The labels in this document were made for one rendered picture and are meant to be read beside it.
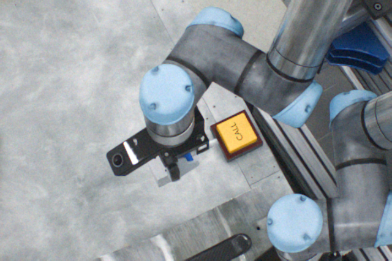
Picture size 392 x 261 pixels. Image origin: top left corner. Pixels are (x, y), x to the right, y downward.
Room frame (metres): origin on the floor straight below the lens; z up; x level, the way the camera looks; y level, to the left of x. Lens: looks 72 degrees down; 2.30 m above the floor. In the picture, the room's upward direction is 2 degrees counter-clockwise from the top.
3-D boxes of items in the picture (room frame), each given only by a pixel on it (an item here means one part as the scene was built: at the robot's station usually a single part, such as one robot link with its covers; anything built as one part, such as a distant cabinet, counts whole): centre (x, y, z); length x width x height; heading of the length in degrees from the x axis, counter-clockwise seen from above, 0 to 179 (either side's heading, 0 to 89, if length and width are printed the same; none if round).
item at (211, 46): (0.46, -0.03, 1.25); 0.11 x 0.11 x 0.08; 56
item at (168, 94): (0.39, 0.04, 1.25); 0.09 x 0.08 x 0.11; 146
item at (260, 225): (0.26, -0.13, 0.87); 0.05 x 0.05 x 0.04; 25
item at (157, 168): (0.39, 0.02, 0.93); 0.13 x 0.05 x 0.05; 115
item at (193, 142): (0.39, 0.03, 1.09); 0.09 x 0.08 x 0.12; 115
